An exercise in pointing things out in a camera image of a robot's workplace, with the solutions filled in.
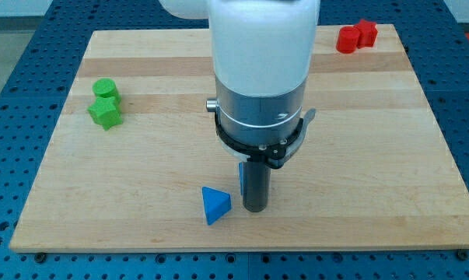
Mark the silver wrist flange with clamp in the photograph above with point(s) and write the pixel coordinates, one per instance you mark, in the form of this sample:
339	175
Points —
266	129

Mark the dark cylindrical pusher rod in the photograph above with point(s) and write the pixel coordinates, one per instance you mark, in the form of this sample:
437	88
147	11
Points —
255	183

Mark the blue cube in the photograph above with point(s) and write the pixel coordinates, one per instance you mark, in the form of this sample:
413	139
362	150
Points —
240	171

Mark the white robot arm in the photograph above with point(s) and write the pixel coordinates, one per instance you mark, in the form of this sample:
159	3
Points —
261	52

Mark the blue triangular prism block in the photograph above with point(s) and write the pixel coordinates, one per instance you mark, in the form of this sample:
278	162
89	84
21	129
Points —
216	204

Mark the red cylinder block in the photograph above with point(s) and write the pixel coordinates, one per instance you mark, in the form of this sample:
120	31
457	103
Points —
348	38

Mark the red star block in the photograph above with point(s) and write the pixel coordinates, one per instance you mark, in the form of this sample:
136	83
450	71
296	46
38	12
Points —
367	33

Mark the green star block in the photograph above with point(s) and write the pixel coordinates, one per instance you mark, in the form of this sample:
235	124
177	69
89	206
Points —
105	112

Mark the green cylinder block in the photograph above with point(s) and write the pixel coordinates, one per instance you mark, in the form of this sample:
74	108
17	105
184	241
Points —
106	88

